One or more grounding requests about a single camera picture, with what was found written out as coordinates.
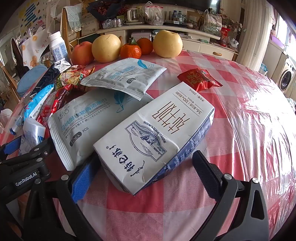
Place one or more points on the white plastic packet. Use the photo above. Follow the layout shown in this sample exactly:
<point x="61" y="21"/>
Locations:
<point x="33" y="132"/>

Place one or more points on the light wooden chair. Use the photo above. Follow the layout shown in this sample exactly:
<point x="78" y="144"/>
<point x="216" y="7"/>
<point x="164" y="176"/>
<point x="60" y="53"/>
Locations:
<point x="9" y="81"/>

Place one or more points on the dark blue flower bouquet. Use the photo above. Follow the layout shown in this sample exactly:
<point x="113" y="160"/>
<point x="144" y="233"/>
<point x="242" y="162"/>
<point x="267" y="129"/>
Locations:
<point x="104" y="9"/>

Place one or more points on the pack of small bottles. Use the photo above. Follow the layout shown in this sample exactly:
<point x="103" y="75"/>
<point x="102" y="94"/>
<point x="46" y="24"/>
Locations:
<point x="113" y="23"/>

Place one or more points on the white curtain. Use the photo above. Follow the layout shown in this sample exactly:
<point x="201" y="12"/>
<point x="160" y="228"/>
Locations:
<point x="252" y="34"/>

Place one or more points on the washing machine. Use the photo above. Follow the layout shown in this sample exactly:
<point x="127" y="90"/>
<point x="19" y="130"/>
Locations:
<point x="286" y="75"/>

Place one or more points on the white milk carton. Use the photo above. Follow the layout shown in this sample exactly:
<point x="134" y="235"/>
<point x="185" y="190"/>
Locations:
<point x="150" y="129"/>

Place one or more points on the red apple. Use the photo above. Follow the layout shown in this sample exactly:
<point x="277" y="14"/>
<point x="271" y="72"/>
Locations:
<point x="82" y="53"/>

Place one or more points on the black television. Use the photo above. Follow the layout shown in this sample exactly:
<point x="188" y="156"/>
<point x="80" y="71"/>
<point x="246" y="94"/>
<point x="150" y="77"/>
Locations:
<point x="212" y="4"/>

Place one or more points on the dark blue foil packet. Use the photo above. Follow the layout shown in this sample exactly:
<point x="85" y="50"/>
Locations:
<point x="47" y="77"/>

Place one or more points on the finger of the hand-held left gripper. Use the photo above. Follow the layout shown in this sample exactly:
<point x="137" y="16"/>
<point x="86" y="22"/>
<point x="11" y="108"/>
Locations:
<point x="42" y="148"/>
<point x="11" y="144"/>

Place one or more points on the red checkered tablecloth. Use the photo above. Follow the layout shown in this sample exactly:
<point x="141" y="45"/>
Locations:
<point x="231" y="127"/>

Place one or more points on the pale blue wet wipes packet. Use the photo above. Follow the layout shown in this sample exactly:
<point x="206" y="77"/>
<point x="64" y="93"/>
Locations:
<point x="76" y="129"/>
<point x="124" y="76"/>

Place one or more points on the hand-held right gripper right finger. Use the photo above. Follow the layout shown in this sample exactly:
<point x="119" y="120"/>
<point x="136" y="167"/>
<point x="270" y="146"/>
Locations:
<point x="204" y="172"/>

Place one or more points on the white television cabinet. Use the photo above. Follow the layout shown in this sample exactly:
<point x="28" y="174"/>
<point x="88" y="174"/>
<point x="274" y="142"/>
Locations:
<point x="203" y="47"/>

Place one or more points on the dark brown chair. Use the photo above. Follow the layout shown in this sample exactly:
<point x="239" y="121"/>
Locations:
<point x="18" y="55"/>

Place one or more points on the large cardboard box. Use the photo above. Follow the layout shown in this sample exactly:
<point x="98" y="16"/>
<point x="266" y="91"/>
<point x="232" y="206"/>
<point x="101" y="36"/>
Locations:
<point x="89" y="24"/>

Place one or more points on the pink storage box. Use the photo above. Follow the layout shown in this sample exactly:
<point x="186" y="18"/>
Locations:
<point x="141" y="36"/>

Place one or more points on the yellow pear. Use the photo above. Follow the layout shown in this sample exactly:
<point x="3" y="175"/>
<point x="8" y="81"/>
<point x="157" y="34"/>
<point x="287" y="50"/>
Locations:
<point x="167" y="44"/>
<point x="106" y="47"/>

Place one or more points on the tangerine with green leaf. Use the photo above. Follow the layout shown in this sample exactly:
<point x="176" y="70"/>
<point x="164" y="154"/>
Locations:
<point x="130" y="52"/>

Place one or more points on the small cardboard box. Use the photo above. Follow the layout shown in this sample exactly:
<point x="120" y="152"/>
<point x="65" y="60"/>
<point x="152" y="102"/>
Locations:
<point x="193" y="16"/>

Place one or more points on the small red candy packet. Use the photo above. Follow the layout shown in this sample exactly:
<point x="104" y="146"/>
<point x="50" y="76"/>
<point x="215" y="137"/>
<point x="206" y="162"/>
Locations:
<point x="198" y="80"/>

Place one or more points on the red milk tea packet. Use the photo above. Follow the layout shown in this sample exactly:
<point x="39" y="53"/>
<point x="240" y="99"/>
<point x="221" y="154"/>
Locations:
<point x="55" y="104"/>

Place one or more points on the purple plastic tub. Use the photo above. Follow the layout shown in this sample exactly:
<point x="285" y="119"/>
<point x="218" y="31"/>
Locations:
<point x="278" y="42"/>

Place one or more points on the artificial flowers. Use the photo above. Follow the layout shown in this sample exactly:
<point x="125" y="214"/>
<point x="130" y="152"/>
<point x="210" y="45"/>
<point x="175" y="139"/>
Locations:
<point x="233" y="23"/>

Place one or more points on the pale lace chair cover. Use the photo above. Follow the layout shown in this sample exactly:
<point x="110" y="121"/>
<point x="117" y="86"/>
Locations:
<point x="72" y="17"/>

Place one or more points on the red gift packet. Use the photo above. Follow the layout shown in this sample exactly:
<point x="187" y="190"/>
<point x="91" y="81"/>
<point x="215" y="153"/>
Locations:
<point x="223" y="34"/>

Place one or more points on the red snack wrapper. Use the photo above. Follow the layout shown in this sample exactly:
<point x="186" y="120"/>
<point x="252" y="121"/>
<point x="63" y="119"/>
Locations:
<point x="86" y="70"/>

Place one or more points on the white glass kettle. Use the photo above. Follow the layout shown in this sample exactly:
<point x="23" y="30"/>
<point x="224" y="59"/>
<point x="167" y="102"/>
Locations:
<point x="133" y="15"/>

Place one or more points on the black tray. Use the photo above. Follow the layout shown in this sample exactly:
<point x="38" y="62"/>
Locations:
<point x="173" y="22"/>

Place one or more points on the wall poster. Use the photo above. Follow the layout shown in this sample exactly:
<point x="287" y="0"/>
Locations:
<point x="34" y="14"/>

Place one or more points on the white plastic bag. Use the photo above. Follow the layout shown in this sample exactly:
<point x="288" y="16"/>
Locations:
<point x="5" y="114"/>

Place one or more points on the plastic water bottle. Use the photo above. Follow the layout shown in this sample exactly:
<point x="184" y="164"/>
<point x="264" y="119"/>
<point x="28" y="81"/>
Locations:
<point x="176" y="15"/>
<point x="181" y="15"/>

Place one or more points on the clear plastic bag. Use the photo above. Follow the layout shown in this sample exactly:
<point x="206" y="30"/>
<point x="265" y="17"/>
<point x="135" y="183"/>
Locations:
<point x="153" y="15"/>

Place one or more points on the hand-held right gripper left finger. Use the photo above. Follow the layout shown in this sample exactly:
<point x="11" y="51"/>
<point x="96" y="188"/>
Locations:
<point x="83" y="179"/>

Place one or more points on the white plastic bottle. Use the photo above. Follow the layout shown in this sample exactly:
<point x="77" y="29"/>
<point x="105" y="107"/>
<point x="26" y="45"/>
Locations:
<point x="57" y="48"/>

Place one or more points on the patterned plastic bag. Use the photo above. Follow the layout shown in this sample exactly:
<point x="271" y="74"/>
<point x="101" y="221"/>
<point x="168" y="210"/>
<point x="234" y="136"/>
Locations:
<point x="211" y="24"/>

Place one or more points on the plain orange tangerine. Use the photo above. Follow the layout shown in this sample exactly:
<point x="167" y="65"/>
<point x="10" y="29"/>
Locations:
<point x="145" y="45"/>

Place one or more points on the blue chair cushion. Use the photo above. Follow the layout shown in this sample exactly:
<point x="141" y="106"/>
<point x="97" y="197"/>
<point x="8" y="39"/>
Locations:
<point x="30" y="80"/>

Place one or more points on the white orange print cloth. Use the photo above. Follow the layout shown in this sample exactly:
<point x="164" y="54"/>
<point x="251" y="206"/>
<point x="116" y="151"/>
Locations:
<point x="32" y="51"/>

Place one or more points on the blue and white packet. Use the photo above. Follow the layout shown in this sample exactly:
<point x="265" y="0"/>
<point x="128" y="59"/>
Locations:
<point x="37" y="102"/>

